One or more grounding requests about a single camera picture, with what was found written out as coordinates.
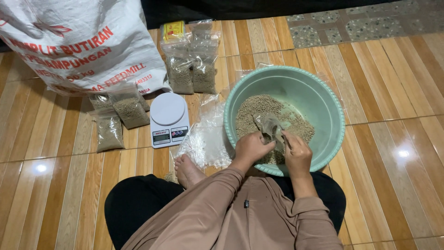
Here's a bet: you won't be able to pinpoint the person's left hand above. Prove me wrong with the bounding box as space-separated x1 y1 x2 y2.
235 131 277 166

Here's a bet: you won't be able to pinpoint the person's right hand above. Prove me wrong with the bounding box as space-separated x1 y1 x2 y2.
281 130 314 180

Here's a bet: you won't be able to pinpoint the small clear plastic bag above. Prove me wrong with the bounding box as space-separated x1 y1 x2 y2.
253 112 287 145

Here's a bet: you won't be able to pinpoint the heap of brown feed pellets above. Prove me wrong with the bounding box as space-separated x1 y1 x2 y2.
236 94 315 165

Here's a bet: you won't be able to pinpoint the pile of empty clear bags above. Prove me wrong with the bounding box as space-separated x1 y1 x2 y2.
173 93 234 169

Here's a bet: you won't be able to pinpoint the green plastic basin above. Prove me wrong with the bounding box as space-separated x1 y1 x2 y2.
223 66 346 177

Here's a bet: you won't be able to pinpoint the person's bare foot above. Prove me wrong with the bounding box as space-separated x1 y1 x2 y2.
174 154 207 190

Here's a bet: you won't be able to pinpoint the person's brown shirt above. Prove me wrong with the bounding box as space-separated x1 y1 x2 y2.
121 168 344 250

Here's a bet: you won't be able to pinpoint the flat clear plastic sheet bag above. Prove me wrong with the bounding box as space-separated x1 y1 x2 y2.
222 62 275 101

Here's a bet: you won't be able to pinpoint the white digital kitchen scale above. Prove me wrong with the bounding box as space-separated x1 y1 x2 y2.
149 92 191 149

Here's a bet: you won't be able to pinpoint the clear bag filled with pellets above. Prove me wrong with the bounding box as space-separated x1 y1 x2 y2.
89 108 125 153
190 32 220 94
139 93 151 113
161 41 195 95
88 94 114 110
108 88 151 130

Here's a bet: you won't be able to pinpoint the person's black trousers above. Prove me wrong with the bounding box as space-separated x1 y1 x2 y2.
104 172 347 250

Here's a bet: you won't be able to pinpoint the clear plastic bag pack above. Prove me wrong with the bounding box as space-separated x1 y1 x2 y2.
189 19 213 35

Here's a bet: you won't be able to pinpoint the black fabric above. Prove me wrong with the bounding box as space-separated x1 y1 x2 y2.
140 0 403 30

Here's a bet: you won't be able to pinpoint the yellow label plastic bag pack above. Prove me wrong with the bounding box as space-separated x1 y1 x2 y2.
160 20 188 44

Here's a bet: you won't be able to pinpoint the large white woven sack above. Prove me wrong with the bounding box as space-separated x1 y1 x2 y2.
0 0 171 97

